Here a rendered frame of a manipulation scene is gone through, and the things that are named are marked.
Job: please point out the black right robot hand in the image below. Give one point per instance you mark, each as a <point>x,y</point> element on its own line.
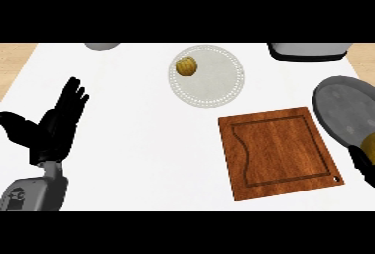
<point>363,163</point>

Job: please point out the grey round pan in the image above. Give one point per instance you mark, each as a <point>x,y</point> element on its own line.
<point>345,109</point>

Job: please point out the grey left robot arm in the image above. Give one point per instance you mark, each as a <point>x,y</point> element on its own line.
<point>34,195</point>

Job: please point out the yellow lemon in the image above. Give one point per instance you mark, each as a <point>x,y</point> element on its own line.
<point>369,145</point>

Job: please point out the grey and black appliance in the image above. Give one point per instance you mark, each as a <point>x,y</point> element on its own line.
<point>307,51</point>

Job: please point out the white round placemat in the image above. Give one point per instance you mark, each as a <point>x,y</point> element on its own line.
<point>206,76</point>

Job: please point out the yellow ridged fruit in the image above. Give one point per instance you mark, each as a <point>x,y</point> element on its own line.
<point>186,66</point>

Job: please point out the grey round object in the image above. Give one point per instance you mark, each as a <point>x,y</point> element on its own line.
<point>102,45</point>

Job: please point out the brown wooden cutting board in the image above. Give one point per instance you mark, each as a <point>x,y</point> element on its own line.
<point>277,152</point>

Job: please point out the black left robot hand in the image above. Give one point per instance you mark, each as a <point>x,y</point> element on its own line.
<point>56,132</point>

